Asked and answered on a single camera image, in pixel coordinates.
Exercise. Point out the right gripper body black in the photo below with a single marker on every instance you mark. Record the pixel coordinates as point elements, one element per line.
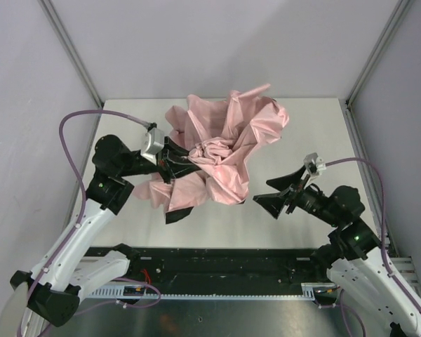
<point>295,192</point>

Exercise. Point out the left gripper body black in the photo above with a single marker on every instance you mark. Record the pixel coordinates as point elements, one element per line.
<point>164,165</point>

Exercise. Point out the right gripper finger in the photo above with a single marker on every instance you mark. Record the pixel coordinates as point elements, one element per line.
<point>274,203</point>
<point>283,182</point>

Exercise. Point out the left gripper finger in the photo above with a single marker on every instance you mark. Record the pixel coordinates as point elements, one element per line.
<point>173,149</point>
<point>174,170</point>

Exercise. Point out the pink folding umbrella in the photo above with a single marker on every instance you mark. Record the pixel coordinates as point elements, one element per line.
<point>219,137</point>

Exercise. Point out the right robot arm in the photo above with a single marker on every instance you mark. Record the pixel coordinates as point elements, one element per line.
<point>354,258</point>

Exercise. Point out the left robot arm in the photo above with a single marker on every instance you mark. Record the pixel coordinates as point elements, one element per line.
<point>56,286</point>

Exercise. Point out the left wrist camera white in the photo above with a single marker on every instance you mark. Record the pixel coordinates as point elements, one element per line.
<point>153,143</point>

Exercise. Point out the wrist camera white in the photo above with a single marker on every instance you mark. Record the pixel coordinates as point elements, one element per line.
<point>153,143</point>
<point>314,164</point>

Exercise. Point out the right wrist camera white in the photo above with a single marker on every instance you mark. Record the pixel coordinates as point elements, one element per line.
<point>314,164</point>

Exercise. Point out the grey cable duct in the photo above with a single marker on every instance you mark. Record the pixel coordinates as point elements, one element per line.
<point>136,291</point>

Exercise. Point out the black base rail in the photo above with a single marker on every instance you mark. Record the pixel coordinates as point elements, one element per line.
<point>227,271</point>

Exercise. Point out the aluminium frame post left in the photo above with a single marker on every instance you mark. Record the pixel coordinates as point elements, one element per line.
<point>70,49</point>

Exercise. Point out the aluminium frame post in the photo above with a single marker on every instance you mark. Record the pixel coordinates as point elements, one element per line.
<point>70,49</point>
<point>386,36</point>

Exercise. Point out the aluminium frame post right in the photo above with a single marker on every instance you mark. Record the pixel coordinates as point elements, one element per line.
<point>386,36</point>

